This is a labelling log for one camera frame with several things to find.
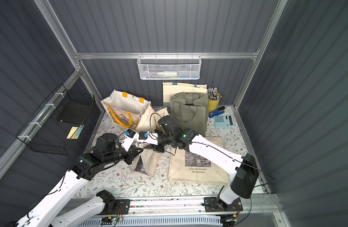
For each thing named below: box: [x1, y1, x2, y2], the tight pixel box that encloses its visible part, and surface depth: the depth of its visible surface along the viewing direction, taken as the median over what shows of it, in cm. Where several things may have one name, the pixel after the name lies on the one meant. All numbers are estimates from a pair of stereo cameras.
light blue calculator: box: [213, 113, 235, 129], surface depth 111 cm
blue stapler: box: [208, 105, 226, 119], surface depth 115 cm
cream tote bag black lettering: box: [162, 82, 208, 103], surface depth 108 cm
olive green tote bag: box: [169, 93, 209, 137], surface depth 91 cm
